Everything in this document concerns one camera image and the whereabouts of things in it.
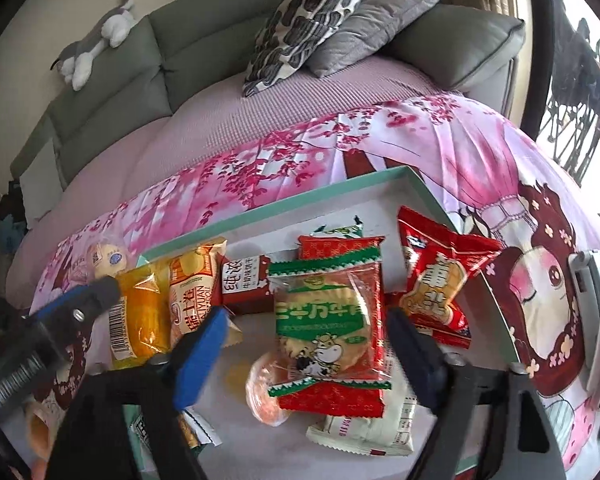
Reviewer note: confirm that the silver phone holder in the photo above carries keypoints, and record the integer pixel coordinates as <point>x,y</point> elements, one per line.
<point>587,280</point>

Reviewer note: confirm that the clear red green cracker packet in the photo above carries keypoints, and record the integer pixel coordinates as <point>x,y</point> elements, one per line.
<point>325,320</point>

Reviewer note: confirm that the black window frame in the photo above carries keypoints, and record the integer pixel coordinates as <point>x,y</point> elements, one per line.
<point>537,60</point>

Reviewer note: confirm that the yellow pudding cup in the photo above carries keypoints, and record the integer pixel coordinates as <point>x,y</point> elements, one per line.
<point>107,259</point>

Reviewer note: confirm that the long red biscuit packet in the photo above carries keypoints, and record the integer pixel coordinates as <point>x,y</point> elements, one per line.
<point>245,285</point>

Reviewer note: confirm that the beige egg roll packet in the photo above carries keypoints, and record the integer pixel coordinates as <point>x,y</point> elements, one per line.
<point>192,290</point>

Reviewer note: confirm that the pink sofa cushions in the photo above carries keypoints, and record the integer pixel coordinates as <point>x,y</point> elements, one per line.
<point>230,125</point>

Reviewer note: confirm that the yellow clear snack packet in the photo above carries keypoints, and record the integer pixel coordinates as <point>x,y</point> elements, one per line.
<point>140,320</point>

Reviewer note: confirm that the teal cloth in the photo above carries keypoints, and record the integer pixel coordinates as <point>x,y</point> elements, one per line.
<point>10,232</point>

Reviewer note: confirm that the black and white patterned pillow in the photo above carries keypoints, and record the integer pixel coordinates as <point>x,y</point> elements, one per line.
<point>305,20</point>

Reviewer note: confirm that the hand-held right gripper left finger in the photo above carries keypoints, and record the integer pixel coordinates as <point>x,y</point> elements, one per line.
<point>200,355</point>

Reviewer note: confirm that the black clothing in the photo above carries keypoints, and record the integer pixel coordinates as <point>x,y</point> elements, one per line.
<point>12,202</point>

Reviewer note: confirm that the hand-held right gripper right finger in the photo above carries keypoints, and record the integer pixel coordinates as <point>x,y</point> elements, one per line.
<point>415,355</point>

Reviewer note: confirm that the orange jelly cup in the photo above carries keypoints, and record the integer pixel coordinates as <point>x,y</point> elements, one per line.
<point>265,395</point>

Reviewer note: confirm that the grey and white plush toy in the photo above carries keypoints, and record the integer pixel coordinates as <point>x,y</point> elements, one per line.
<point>95,45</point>

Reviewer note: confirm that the red cartoon snack packet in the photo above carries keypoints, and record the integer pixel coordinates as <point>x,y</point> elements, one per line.
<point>430,285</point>

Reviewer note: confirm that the shallow teal cardboard box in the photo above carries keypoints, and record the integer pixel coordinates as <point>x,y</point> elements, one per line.
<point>275,232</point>

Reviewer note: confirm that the black metal rack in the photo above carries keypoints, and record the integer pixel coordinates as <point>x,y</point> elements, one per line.
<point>575,85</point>

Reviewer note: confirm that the grey sofa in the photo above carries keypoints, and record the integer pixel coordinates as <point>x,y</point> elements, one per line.
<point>205,25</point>

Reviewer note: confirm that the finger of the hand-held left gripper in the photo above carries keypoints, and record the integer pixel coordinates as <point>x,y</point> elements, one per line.
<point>60,306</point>
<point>97,295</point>

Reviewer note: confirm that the pink printed blanket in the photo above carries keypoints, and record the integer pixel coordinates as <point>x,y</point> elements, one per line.
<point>330,145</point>

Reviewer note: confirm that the person's left hand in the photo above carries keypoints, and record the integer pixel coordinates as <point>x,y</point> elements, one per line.
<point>39,430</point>

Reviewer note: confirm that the green and white snack packet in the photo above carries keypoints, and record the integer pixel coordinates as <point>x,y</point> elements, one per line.
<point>342,231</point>

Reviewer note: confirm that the red patterned snack packet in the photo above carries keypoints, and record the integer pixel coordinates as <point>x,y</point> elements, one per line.
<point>340,247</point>

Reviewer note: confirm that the white packet with black print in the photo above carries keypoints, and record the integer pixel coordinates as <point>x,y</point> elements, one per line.
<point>142,430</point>

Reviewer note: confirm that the grey quilted pillow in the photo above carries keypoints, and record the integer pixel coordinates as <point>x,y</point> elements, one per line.
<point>375,25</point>

